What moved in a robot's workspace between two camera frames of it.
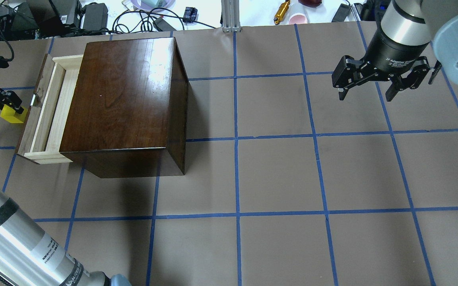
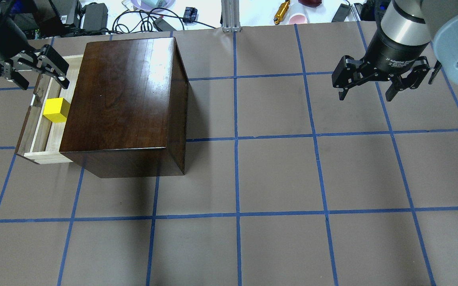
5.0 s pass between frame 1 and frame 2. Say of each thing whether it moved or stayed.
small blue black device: stayed
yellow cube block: moved
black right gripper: stayed
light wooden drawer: stayed
